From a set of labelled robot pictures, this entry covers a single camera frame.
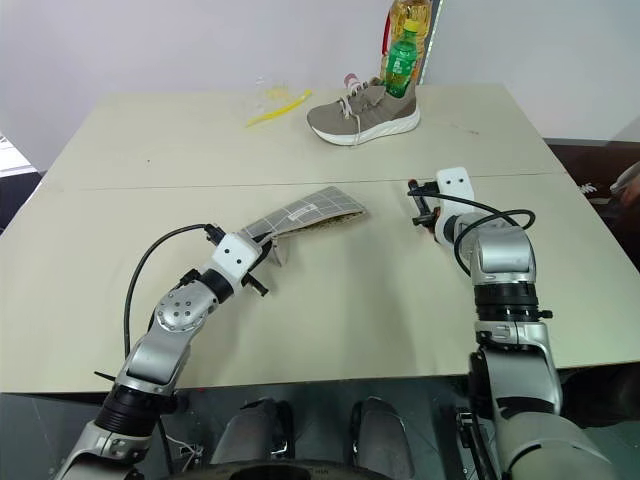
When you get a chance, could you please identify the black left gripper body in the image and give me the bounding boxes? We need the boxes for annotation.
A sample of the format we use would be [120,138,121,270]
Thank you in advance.
[241,237,266,289]

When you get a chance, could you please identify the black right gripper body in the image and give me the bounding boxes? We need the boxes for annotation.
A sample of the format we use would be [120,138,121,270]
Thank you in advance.
[412,180,443,217]

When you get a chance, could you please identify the beige grid pencil pouch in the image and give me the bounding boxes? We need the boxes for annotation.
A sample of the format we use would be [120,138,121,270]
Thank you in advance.
[238,186,370,267]

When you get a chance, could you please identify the taupe sneaker with white sole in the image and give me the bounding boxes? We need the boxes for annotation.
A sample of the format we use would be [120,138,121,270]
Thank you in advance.
[305,76,422,149]

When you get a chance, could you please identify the green plastic soda bottle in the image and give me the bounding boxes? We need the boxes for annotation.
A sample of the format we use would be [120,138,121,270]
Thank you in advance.
[383,19,419,99]

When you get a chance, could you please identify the yellow toothbrush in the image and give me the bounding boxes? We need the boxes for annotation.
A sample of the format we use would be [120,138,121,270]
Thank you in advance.
[244,88,314,129]

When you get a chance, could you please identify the clear plastic wrapper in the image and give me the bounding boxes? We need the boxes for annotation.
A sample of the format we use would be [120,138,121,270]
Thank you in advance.
[251,74,302,109]

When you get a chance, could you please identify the large yellow oil bottle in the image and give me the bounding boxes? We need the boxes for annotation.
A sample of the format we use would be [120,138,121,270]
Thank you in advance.
[377,0,442,87]

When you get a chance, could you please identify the black round base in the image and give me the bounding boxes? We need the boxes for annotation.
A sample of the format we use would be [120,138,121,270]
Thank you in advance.
[198,455,437,480]

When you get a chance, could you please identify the grey shoe of bystander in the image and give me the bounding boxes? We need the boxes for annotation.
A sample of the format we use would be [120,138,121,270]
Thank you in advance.
[608,159,640,207]

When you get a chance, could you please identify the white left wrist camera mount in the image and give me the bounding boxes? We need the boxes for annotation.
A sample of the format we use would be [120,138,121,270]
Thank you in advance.
[209,233,262,291]

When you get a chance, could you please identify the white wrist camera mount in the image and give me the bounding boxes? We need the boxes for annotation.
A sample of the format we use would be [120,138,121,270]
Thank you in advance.
[209,233,262,291]
[432,167,477,247]

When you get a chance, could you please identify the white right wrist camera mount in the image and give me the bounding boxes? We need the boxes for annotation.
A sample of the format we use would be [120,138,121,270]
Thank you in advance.
[432,167,477,247]

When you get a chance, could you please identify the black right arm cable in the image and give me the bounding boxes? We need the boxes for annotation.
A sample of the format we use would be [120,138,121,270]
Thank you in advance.
[438,192,538,277]

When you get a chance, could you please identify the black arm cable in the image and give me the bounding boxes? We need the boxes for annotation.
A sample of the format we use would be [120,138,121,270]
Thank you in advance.
[123,223,225,362]
[438,192,538,277]

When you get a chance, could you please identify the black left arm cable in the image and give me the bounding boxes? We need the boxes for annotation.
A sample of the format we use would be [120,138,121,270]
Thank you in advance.
[123,223,225,362]

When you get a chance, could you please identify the thin white wires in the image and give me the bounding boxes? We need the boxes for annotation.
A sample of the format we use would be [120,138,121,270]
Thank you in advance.
[163,433,207,460]

